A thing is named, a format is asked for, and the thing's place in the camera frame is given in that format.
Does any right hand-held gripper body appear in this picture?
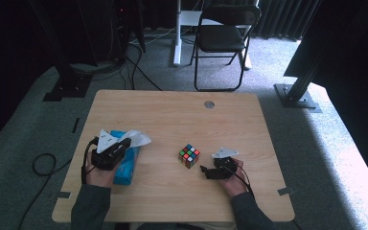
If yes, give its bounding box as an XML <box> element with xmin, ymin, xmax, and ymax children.
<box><xmin>211</xmin><ymin>147</ymin><xmax>240</xmax><ymax>180</ymax></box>

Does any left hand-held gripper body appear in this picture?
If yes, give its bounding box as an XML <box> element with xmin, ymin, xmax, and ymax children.
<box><xmin>90</xmin><ymin>128</ymin><xmax>123</xmax><ymax>171</ymax></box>

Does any white wet wipe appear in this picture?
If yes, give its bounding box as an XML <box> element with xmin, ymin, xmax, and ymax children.
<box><xmin>119</xmin><ymin>129</ymin><xmax>152</xmax><ymax>149</ymax></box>

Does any blue wet wipes pack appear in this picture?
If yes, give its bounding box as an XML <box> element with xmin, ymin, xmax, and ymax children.
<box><xmin>109</xmin><ymin>129</ymin><xmax>142</xmax><ymax>186</ymax></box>

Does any colourful puzzle cube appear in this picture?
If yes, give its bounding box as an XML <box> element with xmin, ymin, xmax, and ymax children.
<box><xmin>177</xmin><ymin>143</ymin><xmax>201</xmax><ymax>170</ymax></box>

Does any person's right hand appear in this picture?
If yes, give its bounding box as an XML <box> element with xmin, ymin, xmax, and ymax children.
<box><xmin>219</xmin><ymin>158</ymin><xmax>248</xmax><ymax>199</ymax></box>

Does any person's left hand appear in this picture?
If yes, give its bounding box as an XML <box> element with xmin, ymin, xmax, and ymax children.
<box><xmin>84</xmin><ymin>152</ymin><xmax>120</xmax><ymax>188</ymax></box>

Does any black tape strip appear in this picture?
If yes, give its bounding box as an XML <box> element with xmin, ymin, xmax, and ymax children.
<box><xmin>71</xmin><ymin>117</ymin><xmax>81</xmax><ymax>134</ymax></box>

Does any black metal stand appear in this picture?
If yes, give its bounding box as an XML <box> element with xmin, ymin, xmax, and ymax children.
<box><xmin>273</xmin><ymin>47</ymin><xmax>334</xmax><ymax>113</ymax></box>
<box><xmin>28</xmin><ymin>0</ymin><xmax>94</xmax><ymax>103</ymax></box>

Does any dark equipment rack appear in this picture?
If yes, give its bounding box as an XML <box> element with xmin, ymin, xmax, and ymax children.
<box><xmin>108</xmin><ymin>0</ymin><xmax>147</xmax><ymax>61</ymax></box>

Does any black folding chair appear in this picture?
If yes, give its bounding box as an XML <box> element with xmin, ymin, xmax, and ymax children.
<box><xmin>190</xmin><ymin>3</ymin><xmax>263</xmax><ymax>93</ymax></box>

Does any dark pleated curtain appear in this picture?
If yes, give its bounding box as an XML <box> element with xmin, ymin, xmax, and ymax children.
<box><xmin>255</xmin><ymin>0</ymin><xmax>320</xmax><ymax>41</ymax></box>

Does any black cloth panel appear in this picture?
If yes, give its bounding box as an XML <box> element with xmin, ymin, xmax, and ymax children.
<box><xmin>283</xmin><ymin>0</ymin><xmax>368</xmax><ymax>193</ymax></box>

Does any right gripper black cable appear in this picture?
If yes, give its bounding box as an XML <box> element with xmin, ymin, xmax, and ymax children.
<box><xmin>224</xmin><ymin>164</ymin><xmax>256</xmax><ymax>197</ymax></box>

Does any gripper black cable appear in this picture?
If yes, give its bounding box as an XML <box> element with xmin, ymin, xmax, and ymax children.
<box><xmin>80</xmin><ymin>137</ymin><xmax>100</xmax><ymax>185</ymax></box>
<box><xmin>224</xmin><ymin>164</ymin><xmax>256</xmax><ymax>197</ymax></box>

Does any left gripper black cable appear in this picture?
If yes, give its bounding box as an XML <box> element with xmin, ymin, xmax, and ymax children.
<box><xmin>80</xmin><ymin>137</ymin><xmax>100</xmax><ymax>185</ymax></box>

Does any straight black floor cable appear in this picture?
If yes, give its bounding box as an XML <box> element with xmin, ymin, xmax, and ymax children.
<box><xmin>126</xmin><ymin>57</ymin><xmax>163</xmax><ymax>92</ymax></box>

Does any looped black floor cable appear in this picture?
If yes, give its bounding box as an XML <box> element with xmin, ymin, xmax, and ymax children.
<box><xmin>17</xmin><ymin>152</ymin><xmax>73</xmax><ymax>230</ymax></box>

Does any white floor cable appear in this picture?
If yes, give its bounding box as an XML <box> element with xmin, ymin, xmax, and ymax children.
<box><xmin>129</xmin><ymin>27</ymin><xmax>177</xmax><ymax>46</ymax></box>

